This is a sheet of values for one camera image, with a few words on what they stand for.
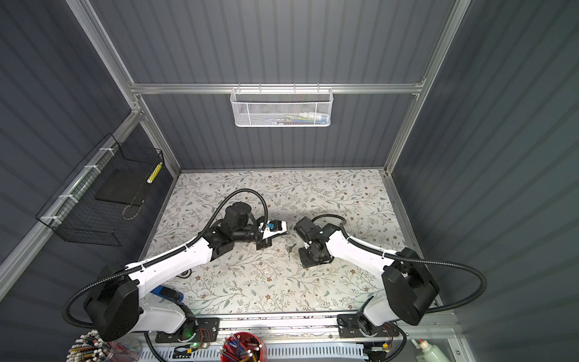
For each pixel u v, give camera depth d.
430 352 0.64
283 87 0.88
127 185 0.74
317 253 0.69
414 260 0.45
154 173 0.82
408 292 0.43
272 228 0.64
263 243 0.68
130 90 0.88
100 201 0.72
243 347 0.62
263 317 0.77
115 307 0.41
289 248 0.91
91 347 0.59
